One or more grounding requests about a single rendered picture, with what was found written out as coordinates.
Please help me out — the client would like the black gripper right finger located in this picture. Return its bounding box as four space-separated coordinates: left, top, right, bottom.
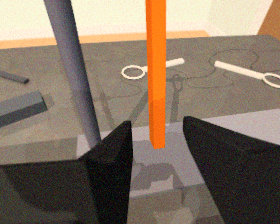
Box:
183 116 280 224

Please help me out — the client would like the grey rectangular block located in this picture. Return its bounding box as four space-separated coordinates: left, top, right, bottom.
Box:
0 89 48 128

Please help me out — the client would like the orange handle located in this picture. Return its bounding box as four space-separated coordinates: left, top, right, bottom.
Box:
145 0 166 149

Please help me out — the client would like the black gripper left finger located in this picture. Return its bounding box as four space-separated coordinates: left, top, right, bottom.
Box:
0 120 133 224

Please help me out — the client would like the white loop with straight handle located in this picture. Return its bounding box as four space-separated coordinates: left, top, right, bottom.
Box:
121 58 185 80
214 62 280 88

